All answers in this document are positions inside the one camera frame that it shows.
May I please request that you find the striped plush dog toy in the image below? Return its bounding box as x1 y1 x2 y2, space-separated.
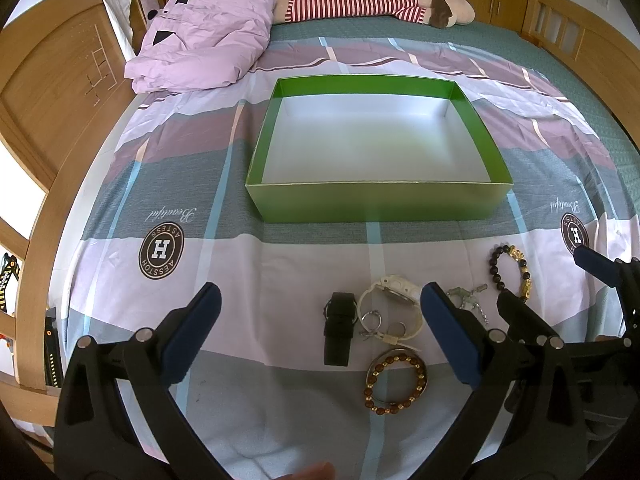
273 0 475 28

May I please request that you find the silver chain bracelet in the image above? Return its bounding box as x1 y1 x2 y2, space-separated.
446 283 490 328

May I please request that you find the white wrist watch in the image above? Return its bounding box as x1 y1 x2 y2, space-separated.
356 274 425 346

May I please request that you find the green cardboard box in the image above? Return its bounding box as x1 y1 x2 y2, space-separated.
245 75 513 223

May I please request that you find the pink crumpled quilt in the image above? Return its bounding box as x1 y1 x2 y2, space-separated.
124 0 277 94

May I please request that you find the person's left hand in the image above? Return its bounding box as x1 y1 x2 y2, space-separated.
277 462 336 480

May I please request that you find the patchwork bed sheet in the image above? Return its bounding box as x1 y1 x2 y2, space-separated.
62 18 639 479

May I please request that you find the wooden bed footboard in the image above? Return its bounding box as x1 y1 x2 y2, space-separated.
521 0 639 143

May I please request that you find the wooden bed headboard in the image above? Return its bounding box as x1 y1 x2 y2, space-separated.
1 0 134 426

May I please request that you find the black wrist watch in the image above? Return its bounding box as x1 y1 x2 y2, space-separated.
323 292 357 366

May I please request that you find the brown amber bead bracelet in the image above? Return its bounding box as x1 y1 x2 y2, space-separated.
362 348 430 416

